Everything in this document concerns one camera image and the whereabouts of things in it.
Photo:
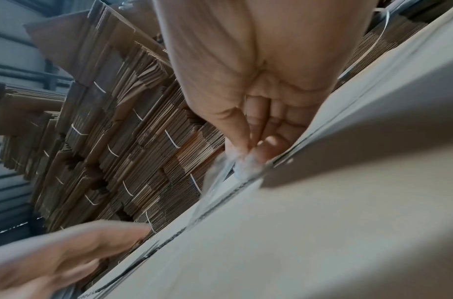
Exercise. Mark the wall of cardboard stacks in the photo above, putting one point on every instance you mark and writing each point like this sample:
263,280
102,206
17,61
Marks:
123,146

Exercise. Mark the person's right hand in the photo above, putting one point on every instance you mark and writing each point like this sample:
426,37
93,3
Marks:
263,58

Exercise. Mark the person's left hand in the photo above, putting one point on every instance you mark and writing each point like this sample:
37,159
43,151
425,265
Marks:
57,257

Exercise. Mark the large cardboard box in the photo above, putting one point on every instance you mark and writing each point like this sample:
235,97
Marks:
345,222

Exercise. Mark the clear packing tape strip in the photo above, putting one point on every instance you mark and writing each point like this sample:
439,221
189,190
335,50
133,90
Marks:
230,169

